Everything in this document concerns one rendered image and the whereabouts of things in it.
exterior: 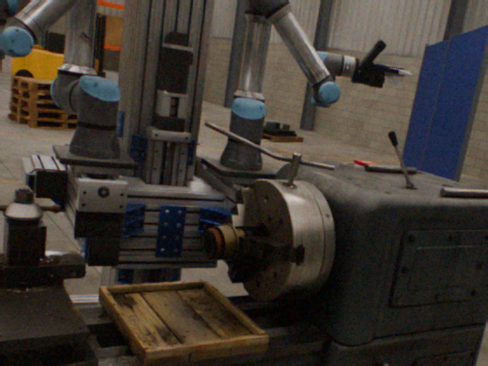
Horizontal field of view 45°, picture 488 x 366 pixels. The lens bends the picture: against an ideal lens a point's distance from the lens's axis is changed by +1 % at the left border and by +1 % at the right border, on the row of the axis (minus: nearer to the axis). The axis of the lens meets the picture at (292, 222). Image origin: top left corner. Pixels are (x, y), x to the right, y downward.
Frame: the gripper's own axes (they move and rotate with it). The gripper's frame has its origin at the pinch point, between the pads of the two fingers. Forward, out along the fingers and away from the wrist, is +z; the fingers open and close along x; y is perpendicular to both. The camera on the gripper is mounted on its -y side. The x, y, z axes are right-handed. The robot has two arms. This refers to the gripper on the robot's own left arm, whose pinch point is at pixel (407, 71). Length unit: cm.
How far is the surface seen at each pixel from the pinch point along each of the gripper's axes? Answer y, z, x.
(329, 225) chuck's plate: 30, -35, 88
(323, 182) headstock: 25, -36, 71
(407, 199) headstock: 22, -17, 85
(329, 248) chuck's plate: 35, -34, 90
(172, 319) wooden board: 57, -70, 95
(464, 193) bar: 21, 3, 73
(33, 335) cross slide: 45, -92, 125
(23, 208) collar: 30, -102, 101
